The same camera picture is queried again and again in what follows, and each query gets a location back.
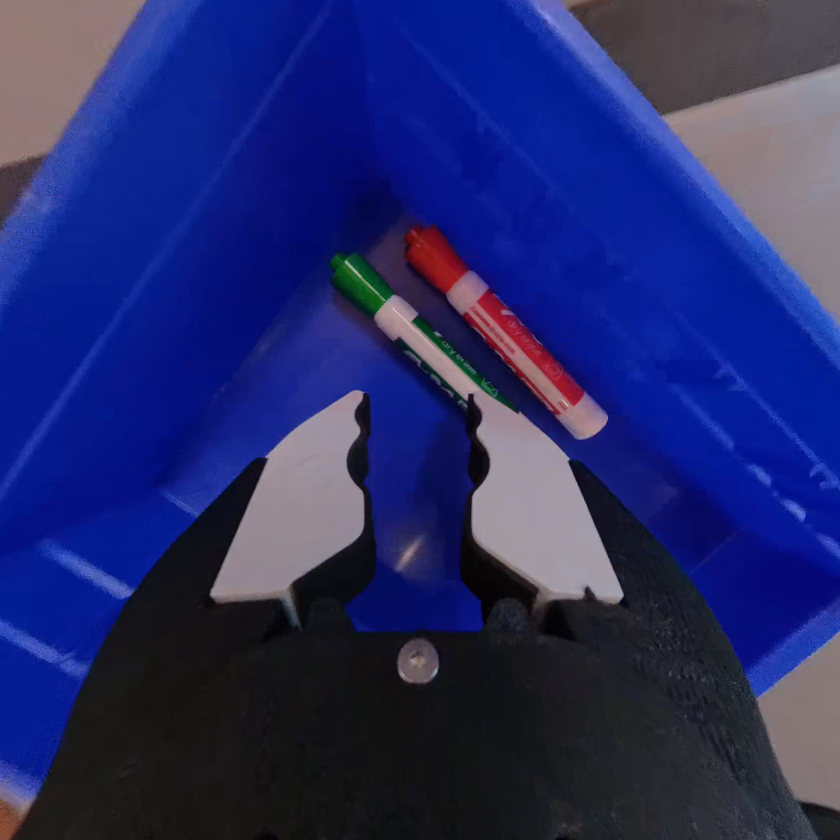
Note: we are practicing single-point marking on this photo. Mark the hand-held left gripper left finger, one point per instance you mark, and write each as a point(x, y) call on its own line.
point(295, 525)

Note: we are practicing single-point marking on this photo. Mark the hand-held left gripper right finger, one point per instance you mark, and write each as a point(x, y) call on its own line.
point(544, 525)

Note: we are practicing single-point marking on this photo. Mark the green dry erase marker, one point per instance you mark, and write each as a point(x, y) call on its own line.
point(359, 283)

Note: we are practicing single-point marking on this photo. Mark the blue plastic bin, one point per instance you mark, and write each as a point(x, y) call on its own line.
point(197, 262)

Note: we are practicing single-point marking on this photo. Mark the red dry erase marker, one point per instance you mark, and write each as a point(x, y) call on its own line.
point(525, 354)

